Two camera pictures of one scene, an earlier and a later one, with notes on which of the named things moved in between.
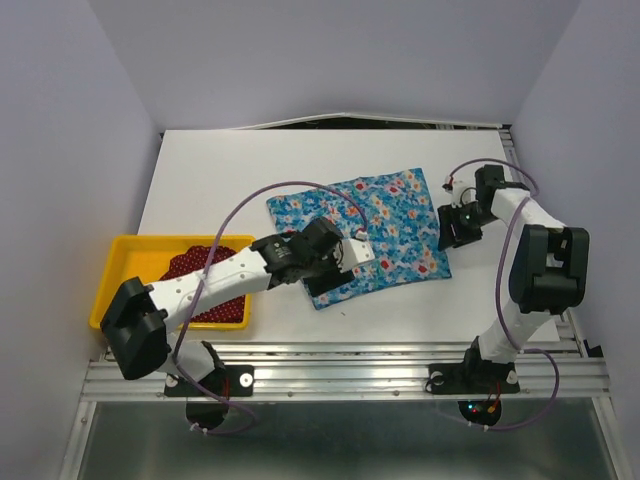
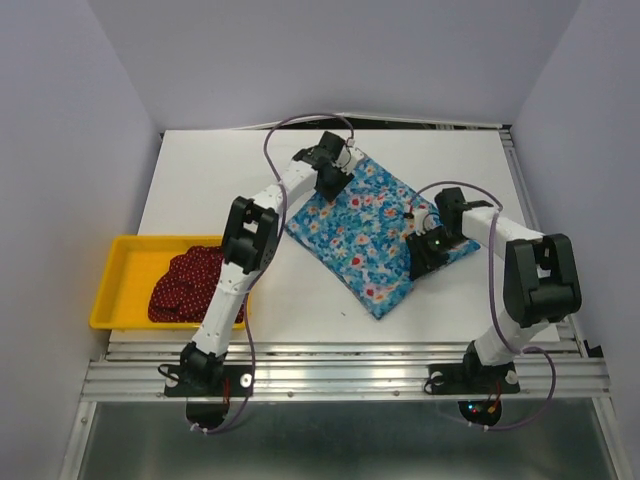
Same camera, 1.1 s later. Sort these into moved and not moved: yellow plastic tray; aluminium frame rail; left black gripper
Moved: left black gripper
Not moved: yellow plastic tray; aluminium frame rail
